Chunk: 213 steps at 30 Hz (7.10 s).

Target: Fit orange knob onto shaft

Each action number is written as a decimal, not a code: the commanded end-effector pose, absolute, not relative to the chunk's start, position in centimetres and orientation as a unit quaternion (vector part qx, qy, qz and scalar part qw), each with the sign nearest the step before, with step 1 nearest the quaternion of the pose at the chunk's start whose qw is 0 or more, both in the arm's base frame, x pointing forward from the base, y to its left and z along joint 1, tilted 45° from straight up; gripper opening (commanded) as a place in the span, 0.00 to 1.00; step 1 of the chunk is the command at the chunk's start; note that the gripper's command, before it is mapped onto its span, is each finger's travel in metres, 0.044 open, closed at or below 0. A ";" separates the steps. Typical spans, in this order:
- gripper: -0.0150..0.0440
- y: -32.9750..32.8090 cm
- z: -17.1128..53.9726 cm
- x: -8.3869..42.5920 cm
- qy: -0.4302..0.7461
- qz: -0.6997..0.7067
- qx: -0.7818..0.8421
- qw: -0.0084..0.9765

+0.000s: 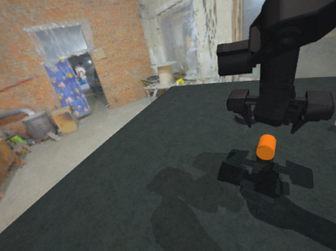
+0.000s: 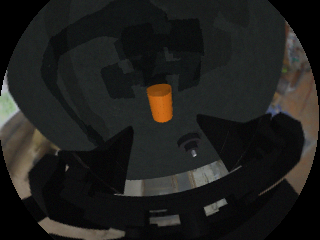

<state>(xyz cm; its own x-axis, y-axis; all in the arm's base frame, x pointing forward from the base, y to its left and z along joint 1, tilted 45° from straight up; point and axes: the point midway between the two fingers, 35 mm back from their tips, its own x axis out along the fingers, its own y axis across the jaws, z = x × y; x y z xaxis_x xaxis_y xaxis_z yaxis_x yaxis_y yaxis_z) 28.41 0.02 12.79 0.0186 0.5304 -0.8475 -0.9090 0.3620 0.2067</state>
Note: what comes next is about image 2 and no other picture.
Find orange knob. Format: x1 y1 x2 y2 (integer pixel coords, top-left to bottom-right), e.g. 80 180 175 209
147 84 172 123

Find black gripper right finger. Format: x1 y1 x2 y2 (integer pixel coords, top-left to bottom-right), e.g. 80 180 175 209
196 112 272 172

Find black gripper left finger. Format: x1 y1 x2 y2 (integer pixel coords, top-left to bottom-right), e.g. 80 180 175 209
57 125 133 195

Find black round pedestal with silver shaft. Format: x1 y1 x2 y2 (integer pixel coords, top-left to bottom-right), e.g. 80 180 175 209
177 133 201 157

